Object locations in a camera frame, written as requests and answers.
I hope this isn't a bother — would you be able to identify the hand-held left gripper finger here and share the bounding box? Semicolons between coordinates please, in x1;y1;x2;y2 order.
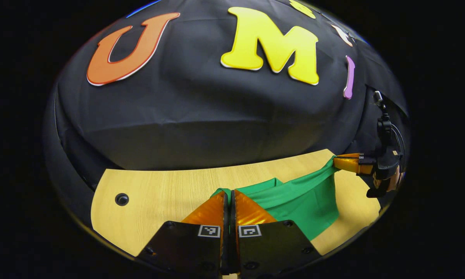
231;189;322;277
136;190;230;277

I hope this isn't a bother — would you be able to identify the green T-shirt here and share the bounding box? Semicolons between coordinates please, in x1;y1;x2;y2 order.
210;156;341;241

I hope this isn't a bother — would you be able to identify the black backdrop cloth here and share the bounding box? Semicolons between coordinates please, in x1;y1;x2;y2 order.
45;0;411;229

